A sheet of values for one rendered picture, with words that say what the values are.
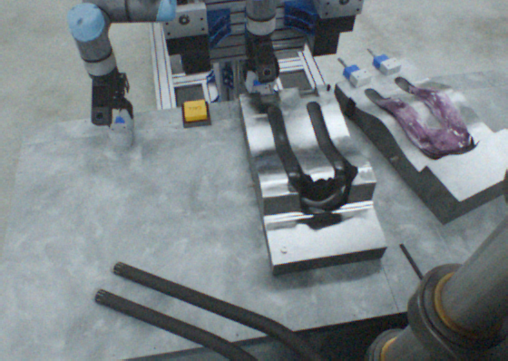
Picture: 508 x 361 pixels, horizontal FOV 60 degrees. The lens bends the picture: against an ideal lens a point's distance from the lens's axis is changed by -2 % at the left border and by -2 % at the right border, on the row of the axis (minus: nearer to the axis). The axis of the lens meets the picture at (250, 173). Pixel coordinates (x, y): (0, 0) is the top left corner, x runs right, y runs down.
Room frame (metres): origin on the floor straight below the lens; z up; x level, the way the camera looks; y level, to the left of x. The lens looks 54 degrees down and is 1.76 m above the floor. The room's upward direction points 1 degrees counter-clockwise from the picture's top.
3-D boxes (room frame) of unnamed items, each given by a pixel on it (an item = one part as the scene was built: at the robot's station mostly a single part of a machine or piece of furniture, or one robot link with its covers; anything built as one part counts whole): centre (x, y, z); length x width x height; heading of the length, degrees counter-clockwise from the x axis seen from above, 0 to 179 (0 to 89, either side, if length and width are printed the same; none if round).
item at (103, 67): (0.84, 0.36, 1.07); 0.08 x 0.08 x 0.05
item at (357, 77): (1.03, -0.30, 0.86); 0.13 x 0.05 x 0.05; 26
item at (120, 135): (0.86, 0.36, 0.83); 0.13 x 0.05 x 0.05; 178
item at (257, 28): (0.98, -0.03, 1.07); 0.08 x 0.08 x 0.05
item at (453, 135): (0.81, -0.47, 0.90); 0.26 x 0.18 x 0.08; 26
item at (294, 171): (0.69, -0.14, 0.92); 0.35 x 0.16 x 0.09; 9
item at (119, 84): (0.85, 0.36, 0.99); 0.09 x 0.08 x 0.12; 178
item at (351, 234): (0.67, -0.14, 0.87); 0.50 x 0.26 x 0.14; 9
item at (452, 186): (0.81, -0.48, 0.86); 0.50 x 0.26 x 0.11; 26
